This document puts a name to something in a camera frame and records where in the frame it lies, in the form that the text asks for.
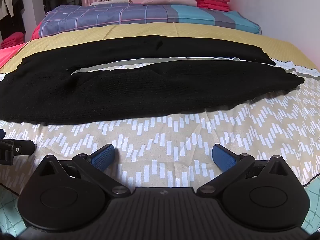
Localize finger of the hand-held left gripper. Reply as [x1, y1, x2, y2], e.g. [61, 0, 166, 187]
[0, 139, 37, 166]

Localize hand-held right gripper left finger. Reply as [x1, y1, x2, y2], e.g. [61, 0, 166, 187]
[33, 144, 131, 197]

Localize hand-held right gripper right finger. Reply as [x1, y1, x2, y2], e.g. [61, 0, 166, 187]
[197, 144, 293, 197]

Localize black knit pants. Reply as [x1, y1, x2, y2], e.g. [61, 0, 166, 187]
[0, 35, 305, 125]

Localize beige sheet with white dashes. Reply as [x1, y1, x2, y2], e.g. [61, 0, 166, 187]
[0, 56, 320, 188]

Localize coral red blanket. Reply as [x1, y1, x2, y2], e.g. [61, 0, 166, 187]
[0, 21, 43, 68]

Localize pile of red folded towels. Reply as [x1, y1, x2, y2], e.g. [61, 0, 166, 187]
[0, 31, 25, 49]

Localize yellow quilted blanket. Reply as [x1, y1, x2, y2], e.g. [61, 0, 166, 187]
[0, 22, 320, 75]

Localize folded blue plaid quilt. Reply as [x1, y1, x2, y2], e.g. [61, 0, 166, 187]
[40, 2, 262, 37]

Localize hanging clothes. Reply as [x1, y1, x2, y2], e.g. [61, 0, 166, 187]
[0, 0, 27, 42]

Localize pink pillow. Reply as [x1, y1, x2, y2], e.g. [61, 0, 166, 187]
[141, 0, 198, 6]

